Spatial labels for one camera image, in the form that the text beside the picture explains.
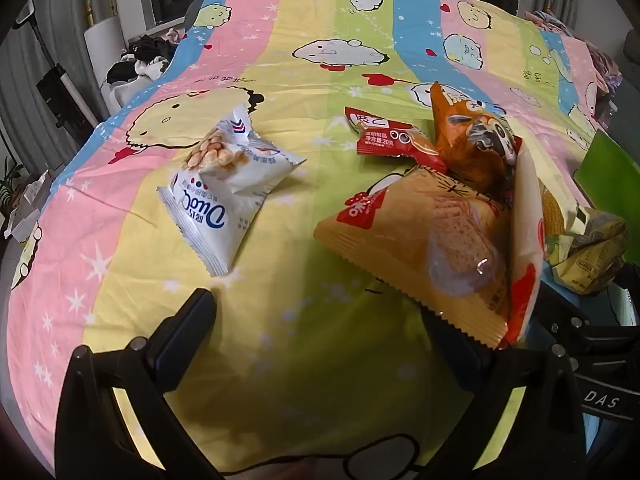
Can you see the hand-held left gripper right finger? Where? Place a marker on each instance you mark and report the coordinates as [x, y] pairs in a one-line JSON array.
[[465, 366]]

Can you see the grey sofa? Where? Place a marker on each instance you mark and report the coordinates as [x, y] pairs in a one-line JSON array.
[[632, 47]]

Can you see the orange snack packet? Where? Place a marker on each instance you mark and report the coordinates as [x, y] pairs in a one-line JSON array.
[[460, 145]]

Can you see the corn print snack packet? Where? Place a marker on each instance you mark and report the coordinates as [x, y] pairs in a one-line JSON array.
[[590, 250]]

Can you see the black stick vacuum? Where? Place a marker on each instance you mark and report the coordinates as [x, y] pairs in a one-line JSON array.
[[57, 90]]

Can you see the yellow biscuit snack packet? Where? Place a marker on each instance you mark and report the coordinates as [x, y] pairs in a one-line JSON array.
[[425, 240]]

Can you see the pile of dark clothes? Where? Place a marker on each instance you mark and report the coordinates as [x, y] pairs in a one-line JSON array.
[[140, 57]]

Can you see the white roll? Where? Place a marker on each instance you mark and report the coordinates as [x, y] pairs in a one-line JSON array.
[[102, 40]]

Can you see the white and red snack packet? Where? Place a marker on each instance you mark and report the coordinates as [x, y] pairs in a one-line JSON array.
[[530, 220]]

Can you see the green cardboard box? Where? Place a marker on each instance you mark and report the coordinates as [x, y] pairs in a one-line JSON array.
[[612, 170]]

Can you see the white cardboard box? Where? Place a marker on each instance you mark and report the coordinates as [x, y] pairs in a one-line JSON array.
[[30, 210]]

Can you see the potted plant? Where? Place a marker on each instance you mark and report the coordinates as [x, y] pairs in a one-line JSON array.
[[10, 185]]

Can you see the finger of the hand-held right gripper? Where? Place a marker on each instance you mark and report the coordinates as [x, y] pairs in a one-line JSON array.
[[570, 322]]

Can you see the striped cartoon printed blanket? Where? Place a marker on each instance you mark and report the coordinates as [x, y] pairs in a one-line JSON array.
[[300, 110]]

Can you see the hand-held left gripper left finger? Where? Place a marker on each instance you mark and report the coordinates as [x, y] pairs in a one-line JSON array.
[[182, 340]]

